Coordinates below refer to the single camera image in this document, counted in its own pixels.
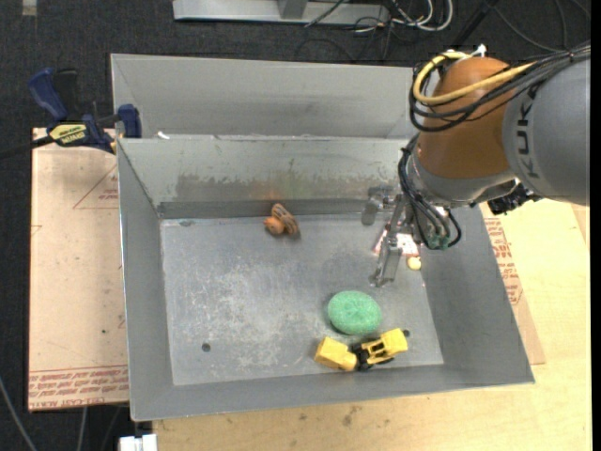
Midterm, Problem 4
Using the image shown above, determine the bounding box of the pink and white flat object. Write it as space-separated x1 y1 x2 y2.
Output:
374 231 421 257

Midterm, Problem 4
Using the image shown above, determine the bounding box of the orange striped toy animal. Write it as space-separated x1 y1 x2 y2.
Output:
262 202 301 240

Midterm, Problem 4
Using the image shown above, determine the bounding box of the grey metal bin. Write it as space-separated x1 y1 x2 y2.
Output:
110 53 537 423

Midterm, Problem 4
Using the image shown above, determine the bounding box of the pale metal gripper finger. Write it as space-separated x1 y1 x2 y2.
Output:
372 249 389 288
385 249 401 285

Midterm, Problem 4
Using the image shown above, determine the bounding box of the yellow toy truck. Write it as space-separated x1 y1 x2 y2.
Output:
313 327 410 373

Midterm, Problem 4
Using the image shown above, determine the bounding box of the brown cardboard board red print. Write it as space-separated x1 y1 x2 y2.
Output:
27 127 548 413

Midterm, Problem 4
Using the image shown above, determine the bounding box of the green round sponge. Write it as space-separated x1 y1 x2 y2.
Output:
326 289 383 337

